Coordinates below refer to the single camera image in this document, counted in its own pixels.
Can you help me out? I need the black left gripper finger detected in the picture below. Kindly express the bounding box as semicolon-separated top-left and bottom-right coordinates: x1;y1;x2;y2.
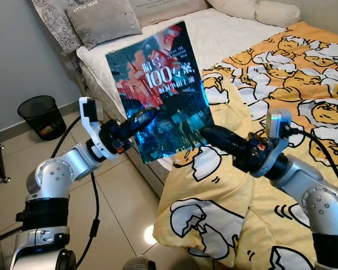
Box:
130;109;159;136

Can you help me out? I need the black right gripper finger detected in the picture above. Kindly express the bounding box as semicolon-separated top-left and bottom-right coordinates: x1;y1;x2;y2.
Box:
201;125;248;159

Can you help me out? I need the glossy blue-red cover book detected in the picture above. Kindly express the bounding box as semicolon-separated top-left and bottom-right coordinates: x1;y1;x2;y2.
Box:
106;21;214;164

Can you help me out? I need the grey Little Bear pillow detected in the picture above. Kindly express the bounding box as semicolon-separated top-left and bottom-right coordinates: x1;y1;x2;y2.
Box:
66;0;143;51

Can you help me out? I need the black mesh waste bin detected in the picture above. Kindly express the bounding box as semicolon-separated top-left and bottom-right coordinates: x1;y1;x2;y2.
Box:
18;96;67;141

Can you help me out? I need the yellow egg-print blanket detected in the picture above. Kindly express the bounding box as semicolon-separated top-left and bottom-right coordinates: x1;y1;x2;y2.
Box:
155;21;338;270

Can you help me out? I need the grey robot leg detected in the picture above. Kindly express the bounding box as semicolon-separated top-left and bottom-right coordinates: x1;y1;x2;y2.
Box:
121;256;158;270

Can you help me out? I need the beige bolster pillow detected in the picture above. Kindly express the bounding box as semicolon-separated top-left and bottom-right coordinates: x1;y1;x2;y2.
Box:
207;0;301;29

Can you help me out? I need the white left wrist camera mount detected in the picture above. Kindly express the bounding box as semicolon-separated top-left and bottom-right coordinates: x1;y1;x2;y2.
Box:
79;97;119;161

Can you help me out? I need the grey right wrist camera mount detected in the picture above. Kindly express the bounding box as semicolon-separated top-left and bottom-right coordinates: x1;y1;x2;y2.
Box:
264;109;294;178

